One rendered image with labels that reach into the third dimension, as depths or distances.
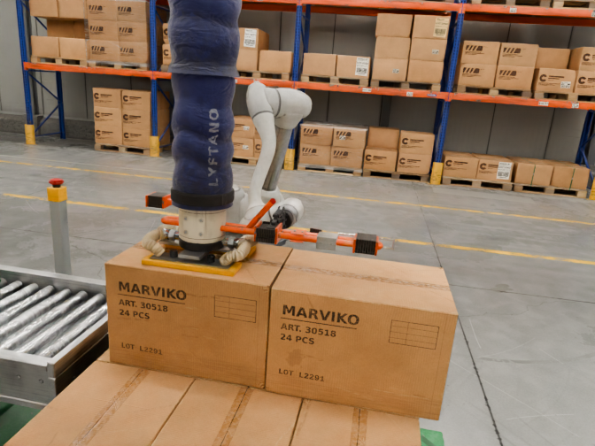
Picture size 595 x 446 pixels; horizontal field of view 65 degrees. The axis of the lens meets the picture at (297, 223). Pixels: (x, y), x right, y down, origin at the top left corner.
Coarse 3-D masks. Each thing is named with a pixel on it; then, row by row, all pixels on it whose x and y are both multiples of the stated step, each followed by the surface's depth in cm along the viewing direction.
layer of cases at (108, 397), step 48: (96, 384) 164; (144, 384) 166; (192, 384) 167; (48, 432) 141; (96, 432) 142; (144, 432) 144; (192, 432) 145; (240, 432) 146; (288, 432) 148; (336, 432) 149; (384, 432) 151
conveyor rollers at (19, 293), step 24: (0, 288) 226; (24, 288) 228; (48, 288) 230; (0, 312) 212; (48, 312) 208; (72, 312) 209; (96, 312) 210; (0, 336) 190; (24, 336) 190; (48, 336) 191; (72, 336) 192
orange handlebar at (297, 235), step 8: (168, 200) 201; (168, 216) 176; (168, 224) 173; (176, 224) 172; (232, 224) 173; (240, 224) 173; (232, 232) 169; (240, 232) 168; (248, 232) 168; (280, 232) 167; (288, 232) 169; (296, 232) 166; (304, 232) 167; (296, 240) 166; (304, 240) 164; (312, 240) 164; (336, 240) 163; (344, 240) 163; (352, 240) 165
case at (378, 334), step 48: (288, 288) 155; (336, 288) 158; (384, 288) 161; (432, 288) 163; (288, 336) 159; (336, 336) 156; (384, 336) 153; (432, 336) 150; (288, 384) 164; (336, 384) 161; (384, 384) 157; (432, 384) 154
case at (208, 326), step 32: (128, 256) 173; (256, 256) 181; (288, 256) 184; (128, 288) 166; (160, 288) 164; (192, 288) 161; (224, 288) 159; (256, 288) 157; (128, 320) 170; (160, 320) 167; (192, 320) 165; (224, 320) 162; (256, 320) 160; (128, 352) 174; (160, 352) 171; (192, 352) 168; (224, 352) 166; (256, 352) 164; (256, 384) 167
